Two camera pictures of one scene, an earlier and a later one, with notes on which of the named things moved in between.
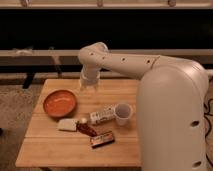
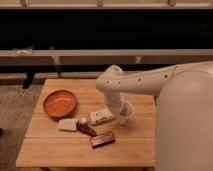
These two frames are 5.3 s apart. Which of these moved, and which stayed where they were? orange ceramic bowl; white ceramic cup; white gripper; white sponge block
Moved: white gripper
Stayed: white sponge block; white ceramic cup; orange ceramic bowl
